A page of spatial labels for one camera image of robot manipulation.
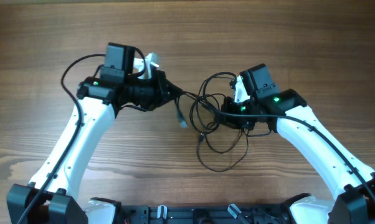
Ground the thin black usb cable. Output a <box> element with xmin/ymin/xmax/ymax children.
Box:
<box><xmin>189</xmin><ymin>72</ymin><xmax>250</xmax><ymax>173</ymax></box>

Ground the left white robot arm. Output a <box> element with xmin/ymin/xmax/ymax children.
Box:
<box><xmin>6</xmin><ymin>43</ymin><xmax>182</xmax><ymax>223</ymax></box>

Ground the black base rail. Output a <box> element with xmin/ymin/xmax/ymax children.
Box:
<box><xmin>121</xmin><ymin>204</ymin><xmax>295</xmax><ymax>224</ymax></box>

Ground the thick black usb cable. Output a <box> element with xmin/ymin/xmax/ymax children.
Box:
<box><xmin>174</xmin><ymin>90</ymin><xmax>225</xmax><ymax>129</ymax></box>

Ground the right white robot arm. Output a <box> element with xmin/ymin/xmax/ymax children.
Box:
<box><xmin>220</xmin><ymin>64</ymin><xmax>375</xmax><ymax>223</ymax></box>

